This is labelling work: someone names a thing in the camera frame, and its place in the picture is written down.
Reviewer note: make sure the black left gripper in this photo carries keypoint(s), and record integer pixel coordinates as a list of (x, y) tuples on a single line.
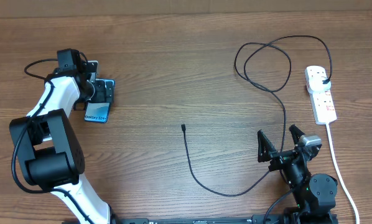
[(101, 96)]

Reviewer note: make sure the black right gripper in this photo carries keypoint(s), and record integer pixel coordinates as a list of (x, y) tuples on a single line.
[(266, 155)]

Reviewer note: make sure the blue Galaxy smartphone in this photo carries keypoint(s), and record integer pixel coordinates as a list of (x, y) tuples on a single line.
[(97, 112)]

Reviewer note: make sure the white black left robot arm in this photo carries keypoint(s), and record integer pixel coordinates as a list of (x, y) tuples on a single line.
[(47, 156)]

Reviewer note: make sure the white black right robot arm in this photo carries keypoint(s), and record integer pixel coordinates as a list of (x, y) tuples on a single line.
[(313, 194)]

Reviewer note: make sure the white charger plug adapter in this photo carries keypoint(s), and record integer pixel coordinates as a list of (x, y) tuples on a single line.
[(315, 83)]

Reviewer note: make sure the white power strip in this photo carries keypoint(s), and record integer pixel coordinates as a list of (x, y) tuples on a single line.
[(322, 102)]

